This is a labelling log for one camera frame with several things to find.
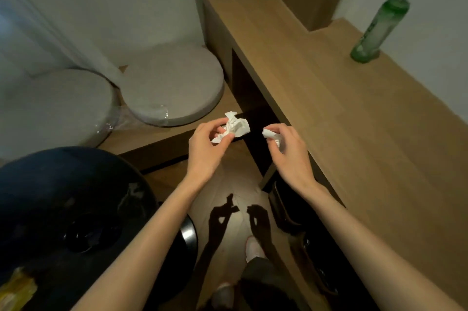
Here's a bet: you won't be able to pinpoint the person's left hand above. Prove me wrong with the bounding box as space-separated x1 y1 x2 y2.
186 117 235 185

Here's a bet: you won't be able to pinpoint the person's right hand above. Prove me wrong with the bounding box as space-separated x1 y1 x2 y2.
263 123 317 195

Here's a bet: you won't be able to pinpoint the white tissue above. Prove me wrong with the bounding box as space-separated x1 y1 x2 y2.
262 128 282 149
211 111 252 144

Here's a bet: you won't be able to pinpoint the brown waste bin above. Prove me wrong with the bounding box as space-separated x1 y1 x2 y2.
269 179 343 299

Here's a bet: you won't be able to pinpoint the person's left forearm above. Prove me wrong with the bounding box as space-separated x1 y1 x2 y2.
71 175 209 311

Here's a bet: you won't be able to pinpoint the person's right forearm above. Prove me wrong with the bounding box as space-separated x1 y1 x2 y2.
301 181 465 311

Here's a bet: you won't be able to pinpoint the round grey seat cushion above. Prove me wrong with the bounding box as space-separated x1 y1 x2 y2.
0 68 119 161
120 43 225 128

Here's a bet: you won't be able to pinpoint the wooden built-in desk unit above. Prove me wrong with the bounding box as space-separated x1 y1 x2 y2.
190 0 468 311

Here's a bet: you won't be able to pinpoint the white right sneaker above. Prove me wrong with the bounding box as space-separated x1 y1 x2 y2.
245 236 268 263

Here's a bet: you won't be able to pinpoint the white sneaker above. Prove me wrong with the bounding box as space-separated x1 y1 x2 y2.
245 236 268 263
212 282 235 310

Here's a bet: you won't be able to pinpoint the dark trousers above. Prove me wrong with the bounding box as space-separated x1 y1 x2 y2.
204 255 312 311

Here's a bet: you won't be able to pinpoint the black round table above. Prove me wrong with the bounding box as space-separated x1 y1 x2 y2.
0 146 199 311

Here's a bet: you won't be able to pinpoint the white left sneaker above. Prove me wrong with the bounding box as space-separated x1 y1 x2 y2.
212 282 235 310

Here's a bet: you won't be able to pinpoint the green plastic drink bottle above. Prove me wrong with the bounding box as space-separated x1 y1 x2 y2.
350 0 421 64

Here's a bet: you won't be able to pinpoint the white sheer curtain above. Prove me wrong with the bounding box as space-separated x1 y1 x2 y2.
0 0 125 88

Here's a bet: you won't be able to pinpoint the yellow crumpled wrapper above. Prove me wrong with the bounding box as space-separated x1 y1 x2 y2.
0 267 39 311

